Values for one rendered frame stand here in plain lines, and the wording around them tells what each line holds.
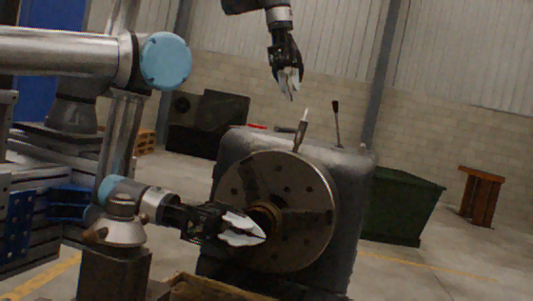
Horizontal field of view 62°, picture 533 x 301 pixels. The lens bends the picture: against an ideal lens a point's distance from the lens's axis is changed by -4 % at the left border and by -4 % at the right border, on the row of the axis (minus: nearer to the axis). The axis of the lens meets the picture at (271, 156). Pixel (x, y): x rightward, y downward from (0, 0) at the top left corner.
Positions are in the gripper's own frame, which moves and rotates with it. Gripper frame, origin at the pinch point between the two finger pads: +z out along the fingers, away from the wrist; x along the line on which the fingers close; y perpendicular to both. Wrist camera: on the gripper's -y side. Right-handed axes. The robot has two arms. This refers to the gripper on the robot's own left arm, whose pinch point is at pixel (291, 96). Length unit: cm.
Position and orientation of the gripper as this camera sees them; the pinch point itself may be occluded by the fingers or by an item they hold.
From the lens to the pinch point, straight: 131.8
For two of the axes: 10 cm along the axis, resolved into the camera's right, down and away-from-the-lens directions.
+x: 9.6, -1.3, -2.6
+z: 1.4, 9.9, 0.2
